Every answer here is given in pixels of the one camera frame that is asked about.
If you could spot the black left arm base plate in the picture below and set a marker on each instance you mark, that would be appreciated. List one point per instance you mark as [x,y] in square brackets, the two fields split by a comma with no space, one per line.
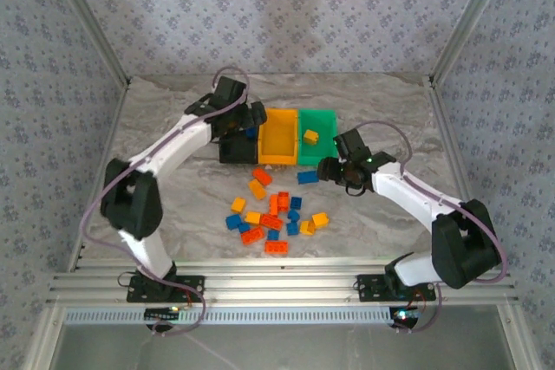
[195,285]

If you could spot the black plastic bin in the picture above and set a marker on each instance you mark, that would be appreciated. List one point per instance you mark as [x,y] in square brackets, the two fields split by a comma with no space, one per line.
[236,151]

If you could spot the green plastic bin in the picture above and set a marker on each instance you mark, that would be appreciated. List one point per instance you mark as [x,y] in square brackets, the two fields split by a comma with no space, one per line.
[323,127]

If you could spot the orange plastic bin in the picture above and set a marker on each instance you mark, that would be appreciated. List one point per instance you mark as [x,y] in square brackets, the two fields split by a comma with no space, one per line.
[277,136]

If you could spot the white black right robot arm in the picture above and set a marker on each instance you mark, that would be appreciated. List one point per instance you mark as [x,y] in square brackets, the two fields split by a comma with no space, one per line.
[403,192]

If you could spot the aluminium frame leg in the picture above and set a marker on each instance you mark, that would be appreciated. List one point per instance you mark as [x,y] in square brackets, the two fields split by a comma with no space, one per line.
[43,339]
[518,339]

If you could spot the aluminium table edge rail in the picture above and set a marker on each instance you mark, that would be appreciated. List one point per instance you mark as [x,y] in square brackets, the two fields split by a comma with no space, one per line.
[113,127]
[447,127]

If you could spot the aluminium mounting rail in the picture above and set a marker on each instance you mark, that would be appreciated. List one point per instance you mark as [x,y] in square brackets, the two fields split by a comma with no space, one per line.
[282,283]

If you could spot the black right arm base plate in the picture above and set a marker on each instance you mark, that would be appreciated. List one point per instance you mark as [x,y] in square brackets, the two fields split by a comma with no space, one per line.
[368,287]

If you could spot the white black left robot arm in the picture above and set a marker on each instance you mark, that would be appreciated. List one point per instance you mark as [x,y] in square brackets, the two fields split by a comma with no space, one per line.
[173,149]

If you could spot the long blue lego brick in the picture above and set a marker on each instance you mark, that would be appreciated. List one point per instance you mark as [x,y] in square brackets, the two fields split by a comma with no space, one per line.
[307,177]

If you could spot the aluminium frame post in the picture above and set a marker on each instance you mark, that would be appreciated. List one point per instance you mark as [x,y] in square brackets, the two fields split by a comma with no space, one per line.
[89,19]
[472,19]

